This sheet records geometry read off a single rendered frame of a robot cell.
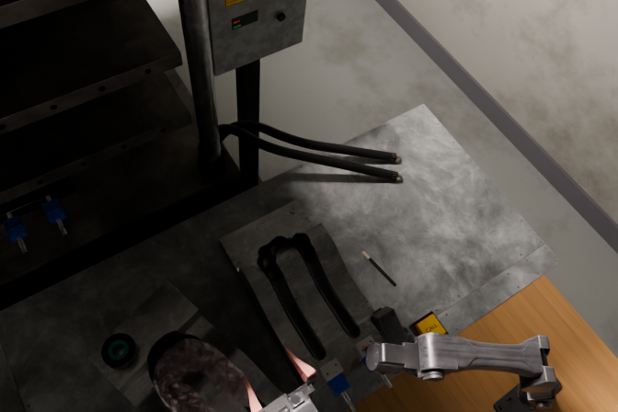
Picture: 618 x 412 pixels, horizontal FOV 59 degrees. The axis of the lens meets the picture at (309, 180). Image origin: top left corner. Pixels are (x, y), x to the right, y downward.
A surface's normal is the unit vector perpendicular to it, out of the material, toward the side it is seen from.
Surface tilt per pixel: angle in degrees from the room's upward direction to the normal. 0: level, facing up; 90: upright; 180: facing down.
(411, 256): 0
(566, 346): 0
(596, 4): 90
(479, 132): 0
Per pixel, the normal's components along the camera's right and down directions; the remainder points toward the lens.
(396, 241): 0.09, -0.50
